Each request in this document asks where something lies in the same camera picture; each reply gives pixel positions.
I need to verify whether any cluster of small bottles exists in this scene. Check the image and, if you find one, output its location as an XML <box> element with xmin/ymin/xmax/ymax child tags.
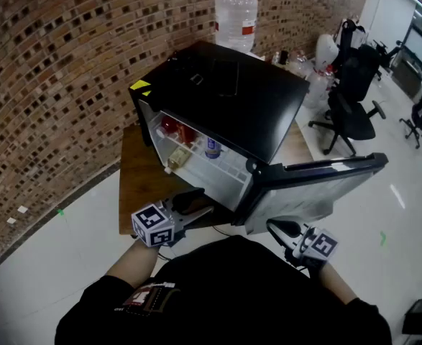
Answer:
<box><xmin>270</xmin><ymin>50</ymin><xmax>314</xmax><ymax>78</ymax></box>

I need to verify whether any computer monitor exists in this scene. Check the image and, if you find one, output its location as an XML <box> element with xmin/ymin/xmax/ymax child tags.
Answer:
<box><xmin>401</xmin><ymin>25</ymin><xmax>422</xmax><ymax>68</ymax></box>

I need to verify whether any black cable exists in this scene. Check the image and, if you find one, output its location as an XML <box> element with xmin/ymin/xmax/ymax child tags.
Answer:
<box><xmin>211</xmin><ymin>225</ymin><xmax>241</xmax><ymax>237</ymax></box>

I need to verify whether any empty clear water jug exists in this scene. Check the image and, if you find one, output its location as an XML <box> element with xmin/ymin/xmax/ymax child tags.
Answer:
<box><xmin>302</xmin><ymin>67</ymin><xmax>336</xmax><ymax>110</ymax></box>

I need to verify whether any white rounded machine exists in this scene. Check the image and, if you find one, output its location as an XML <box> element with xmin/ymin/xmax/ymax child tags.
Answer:
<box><xmin>315</xmin><ymin>33</ymin><xmax>340</xmax><ymax>68</ymax></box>

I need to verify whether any large clear water jug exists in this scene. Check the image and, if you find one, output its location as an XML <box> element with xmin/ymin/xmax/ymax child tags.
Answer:
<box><xmin>214</xmin><ymin>0</ymin><xmax>260</xmax><ymax>54</ymax></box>

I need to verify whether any flat black tablet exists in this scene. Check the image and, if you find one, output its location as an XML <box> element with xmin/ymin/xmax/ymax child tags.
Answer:
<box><xmin>210</xmin><ymin>59</ymin><xmax>241</xmax><ymax>98</ymax></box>

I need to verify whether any pale yellow drink bottle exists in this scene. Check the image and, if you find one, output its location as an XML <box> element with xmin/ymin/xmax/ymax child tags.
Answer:
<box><xmin>164</xmin><ymin>146</ymin><xmax>192</xmax><ymax>175</ymax></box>

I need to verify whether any black mini fridge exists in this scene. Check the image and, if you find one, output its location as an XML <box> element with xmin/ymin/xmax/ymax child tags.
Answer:
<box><xmin>128</xmin><ymin>40</ymin><xmax>390</xmax><ymax>236</ymax></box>

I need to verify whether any person's right forearm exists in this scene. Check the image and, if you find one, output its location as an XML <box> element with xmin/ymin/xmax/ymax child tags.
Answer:
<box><xmin>317</xmin><ymin>261</ymin><xmax>359</xmax><ymax>305</ymax></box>

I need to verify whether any person's black shirt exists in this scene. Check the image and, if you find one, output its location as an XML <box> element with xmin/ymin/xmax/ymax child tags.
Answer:
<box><xmin>54</xmin><ymin>234</ymin><xmax>393</xmax><ymax>345</ymax></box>

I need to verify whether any person's left forearm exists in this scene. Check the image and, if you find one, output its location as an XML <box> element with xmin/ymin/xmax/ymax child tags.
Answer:
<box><xmin>106</xmin><ymin>238</ymin><xmax>162</xmax><ymax>289</ymax></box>

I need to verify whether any round red drink bottle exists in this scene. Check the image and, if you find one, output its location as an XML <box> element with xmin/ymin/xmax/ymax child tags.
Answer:
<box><xmin>160</xmin><ymin>115</ymin><xmax>180</xmax><ymax>133</ymax></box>

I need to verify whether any blue label drink bottle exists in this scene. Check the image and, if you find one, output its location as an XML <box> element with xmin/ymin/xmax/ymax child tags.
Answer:
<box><xmin>204</xmin><ymin>136</ymin><xmax>223</xmax><ymax>160</ymax></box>

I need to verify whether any wooden table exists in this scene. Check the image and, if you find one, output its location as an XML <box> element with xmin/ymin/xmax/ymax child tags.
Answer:
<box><xmin>118</xmin><ymin>119</ymin><xmax>316</xmax><ymax>237</ymax></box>

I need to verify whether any red label drink bottle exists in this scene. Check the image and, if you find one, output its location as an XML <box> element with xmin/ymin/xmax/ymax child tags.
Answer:
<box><xmin>176</xmin><ymin>124</ymin><xmax>197</xmax><ymax>145</ymax></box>

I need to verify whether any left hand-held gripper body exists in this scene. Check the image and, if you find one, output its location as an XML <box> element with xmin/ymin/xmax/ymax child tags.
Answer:
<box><xmin>131</xmin><ymin>199</ymin><xmax>187</xmax><ymax>248</ymax></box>

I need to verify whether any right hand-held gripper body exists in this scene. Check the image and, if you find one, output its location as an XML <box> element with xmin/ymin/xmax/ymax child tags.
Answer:
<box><xmin>285</xmin><ymin>226</ymin><xmax>339</xmax><ymax>270</ymax></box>

